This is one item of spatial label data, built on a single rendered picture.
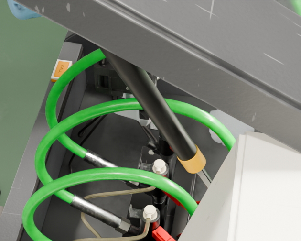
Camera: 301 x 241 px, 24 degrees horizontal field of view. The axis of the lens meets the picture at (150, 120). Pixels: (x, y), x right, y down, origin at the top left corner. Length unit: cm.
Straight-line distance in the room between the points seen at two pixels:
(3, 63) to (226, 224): 234
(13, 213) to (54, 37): 171
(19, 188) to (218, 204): 74
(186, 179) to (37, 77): 158
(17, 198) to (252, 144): 75
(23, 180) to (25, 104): 139
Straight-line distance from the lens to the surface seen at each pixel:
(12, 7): 82
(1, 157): 246
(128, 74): 50
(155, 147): 111
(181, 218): 110
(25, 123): 254
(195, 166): 59
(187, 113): 78
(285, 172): 48
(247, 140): 49
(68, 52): 141
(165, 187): 76
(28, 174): 122
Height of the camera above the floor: 194
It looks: 50 degrees down
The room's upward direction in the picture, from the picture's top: straight up
